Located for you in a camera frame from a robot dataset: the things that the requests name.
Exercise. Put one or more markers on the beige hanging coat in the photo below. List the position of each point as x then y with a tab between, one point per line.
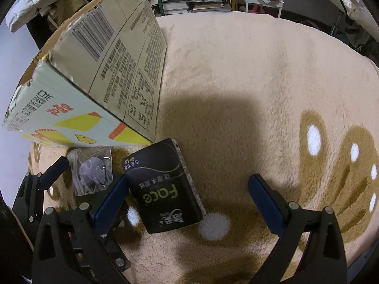
62	10

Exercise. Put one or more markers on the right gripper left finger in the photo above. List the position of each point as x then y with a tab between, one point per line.
54	260

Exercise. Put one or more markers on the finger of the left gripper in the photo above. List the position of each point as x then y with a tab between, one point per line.
111	246
29	200

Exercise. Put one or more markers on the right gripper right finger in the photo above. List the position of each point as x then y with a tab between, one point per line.
324	258

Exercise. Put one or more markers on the black Face tissue pack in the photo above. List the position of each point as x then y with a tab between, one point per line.
161	185

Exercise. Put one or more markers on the purple toy in plastic bag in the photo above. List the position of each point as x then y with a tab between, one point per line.
91	169

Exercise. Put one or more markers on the printed cardboard box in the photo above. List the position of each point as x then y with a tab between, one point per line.
96	81

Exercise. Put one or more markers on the stack of books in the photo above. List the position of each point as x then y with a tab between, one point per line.
174	7

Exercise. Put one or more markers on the beige patterned fleece blanket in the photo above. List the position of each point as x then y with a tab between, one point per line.
246	94

